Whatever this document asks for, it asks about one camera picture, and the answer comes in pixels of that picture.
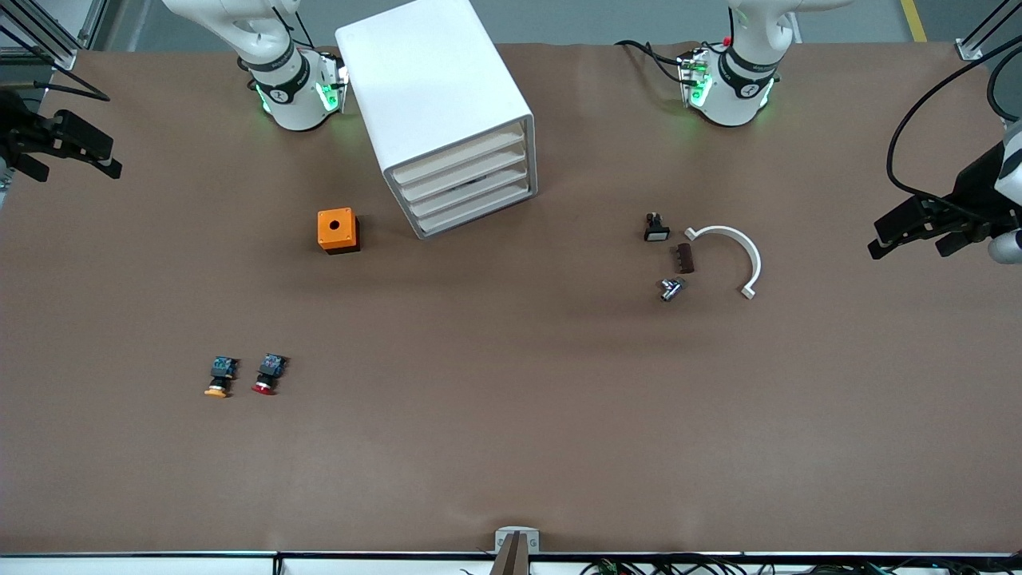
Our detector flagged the white plastic drawer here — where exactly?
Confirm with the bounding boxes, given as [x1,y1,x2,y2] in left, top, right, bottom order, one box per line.
[391,126,526,189]
[411,180,533,237]
[404,163,530,221]

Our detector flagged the yellow push button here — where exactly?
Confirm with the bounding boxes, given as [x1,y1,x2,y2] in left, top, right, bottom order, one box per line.
[204,356,240,399]

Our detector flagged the red push button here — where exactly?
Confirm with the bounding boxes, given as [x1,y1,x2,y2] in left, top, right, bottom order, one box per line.
[252,353,288,396]

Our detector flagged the white drawer cabinet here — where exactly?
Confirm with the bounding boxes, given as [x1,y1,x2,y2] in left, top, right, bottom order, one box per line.
[335,0,538,240]

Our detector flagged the white curved plastic arc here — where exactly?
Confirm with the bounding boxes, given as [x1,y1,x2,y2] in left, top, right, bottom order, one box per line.
[684,225,763,300]

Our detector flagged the brown table mat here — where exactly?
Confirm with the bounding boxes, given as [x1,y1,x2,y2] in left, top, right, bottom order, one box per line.
[0,42,1022,556]

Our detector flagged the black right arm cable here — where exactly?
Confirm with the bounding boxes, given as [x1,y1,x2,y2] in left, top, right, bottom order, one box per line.
[0,22,111,103]

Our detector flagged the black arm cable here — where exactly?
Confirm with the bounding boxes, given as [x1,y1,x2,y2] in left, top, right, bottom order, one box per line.
[886,34,1022,215]
[0,22,111,103]

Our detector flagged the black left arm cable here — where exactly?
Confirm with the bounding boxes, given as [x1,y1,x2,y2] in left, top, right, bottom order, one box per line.
[886,34,1022,215]

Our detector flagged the aluminium frame post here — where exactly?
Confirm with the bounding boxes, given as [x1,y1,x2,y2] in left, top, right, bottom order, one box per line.
[956,0,1022,61]
[0,0,106,71]

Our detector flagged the orange button enclosure box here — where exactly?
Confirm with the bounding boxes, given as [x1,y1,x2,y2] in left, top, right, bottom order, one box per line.
[317,208,361,256]

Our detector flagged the black base power cable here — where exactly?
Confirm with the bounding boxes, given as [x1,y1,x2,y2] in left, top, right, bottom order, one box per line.
[613,38,689,85]

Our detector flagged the tangled black cables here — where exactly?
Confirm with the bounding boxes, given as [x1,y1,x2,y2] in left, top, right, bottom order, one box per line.
[579,554,1022,575]

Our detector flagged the white table frame rail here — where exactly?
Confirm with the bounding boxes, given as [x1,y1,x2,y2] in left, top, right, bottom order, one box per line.
[0,551,1022,575]

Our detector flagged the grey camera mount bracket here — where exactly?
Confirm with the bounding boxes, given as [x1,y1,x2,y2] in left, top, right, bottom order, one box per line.
[489,526,541,575]

